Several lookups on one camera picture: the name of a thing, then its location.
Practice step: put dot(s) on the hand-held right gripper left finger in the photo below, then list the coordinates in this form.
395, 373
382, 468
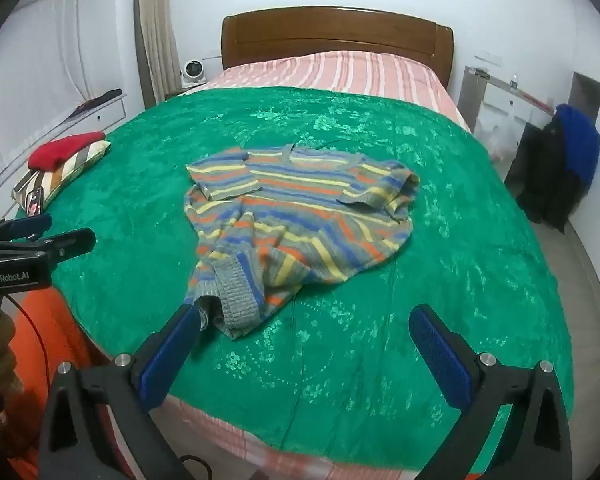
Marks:
165, 360

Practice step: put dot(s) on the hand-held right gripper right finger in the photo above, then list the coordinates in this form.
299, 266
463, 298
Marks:
442, 360

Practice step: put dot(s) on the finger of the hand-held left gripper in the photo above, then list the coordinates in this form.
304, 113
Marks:
65, 245
27, 225

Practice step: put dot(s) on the striped knit sweater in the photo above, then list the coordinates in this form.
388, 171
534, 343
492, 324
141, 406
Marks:
290, 220

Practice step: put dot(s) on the green patterned blanket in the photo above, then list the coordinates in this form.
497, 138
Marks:
380, 335

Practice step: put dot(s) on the striped pillow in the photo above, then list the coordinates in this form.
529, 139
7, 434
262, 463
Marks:
72, 172

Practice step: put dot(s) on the person's orange clothing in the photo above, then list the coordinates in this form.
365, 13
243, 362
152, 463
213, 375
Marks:
50, 330

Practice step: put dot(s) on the red cloth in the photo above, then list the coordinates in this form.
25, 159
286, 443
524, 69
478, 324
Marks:
62, 152

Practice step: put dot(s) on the dark flat object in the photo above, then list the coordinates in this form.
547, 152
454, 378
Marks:
100, 98

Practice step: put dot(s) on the black jacket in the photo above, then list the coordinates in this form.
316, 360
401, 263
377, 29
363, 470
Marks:
550, 175

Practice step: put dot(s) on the small white fan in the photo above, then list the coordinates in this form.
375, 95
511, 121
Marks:
193, 71

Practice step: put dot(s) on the beige curtain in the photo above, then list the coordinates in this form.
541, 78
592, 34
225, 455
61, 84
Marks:
155, 35

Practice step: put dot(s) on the clear plastic bag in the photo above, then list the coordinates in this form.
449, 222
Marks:
500, 137

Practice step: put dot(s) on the blue cloth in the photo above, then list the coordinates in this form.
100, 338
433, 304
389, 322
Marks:
577, 140

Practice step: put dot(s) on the white desk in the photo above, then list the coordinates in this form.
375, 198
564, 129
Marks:
495, 97

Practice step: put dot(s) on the pink striped bed sheet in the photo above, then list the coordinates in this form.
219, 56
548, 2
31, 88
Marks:
330, 70

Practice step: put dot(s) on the wooden headboard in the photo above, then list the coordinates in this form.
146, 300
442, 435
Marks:
330, 30

